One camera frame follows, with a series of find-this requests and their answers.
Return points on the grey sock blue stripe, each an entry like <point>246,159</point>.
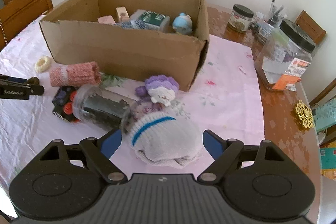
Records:
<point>160,139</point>

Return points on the beige small carton box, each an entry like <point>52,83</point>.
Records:
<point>122,14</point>

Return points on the purple white crochet doll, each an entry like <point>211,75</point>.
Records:
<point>159,89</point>

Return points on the pen holder with pens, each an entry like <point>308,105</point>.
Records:
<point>263,24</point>

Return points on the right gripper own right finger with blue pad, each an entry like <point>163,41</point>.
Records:
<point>225,154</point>

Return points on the blue white round toy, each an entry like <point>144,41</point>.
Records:
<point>183,24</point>

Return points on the pink white knitted roll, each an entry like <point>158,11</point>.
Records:
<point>75,75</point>

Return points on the cotton swab plastic box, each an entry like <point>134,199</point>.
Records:
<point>153,20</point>

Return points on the cream hair scrunchie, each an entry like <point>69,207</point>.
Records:
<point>43,64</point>

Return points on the wooden chair left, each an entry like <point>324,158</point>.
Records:
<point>18,14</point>

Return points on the pink small box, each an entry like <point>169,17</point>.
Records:
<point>106,20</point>

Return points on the yellow crochet coaster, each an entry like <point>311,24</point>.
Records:
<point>304,114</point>

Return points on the black toy red buttons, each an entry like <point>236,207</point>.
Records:
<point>63,101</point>

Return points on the wooden chair right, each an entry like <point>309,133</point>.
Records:
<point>313,29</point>

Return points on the small jar black lid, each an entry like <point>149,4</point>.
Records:
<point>240,18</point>

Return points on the wooden chair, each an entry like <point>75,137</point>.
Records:
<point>313,29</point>
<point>18,14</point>

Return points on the large clear jar black lid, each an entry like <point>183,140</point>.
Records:
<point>284,57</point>

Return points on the clear jar dark contents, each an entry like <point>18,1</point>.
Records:
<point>100,107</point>

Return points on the brown cardboard box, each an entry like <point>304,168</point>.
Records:
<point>74,35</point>

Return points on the teal booklet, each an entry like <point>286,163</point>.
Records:
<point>324,116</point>

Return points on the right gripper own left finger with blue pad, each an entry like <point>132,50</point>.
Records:
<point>98,152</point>

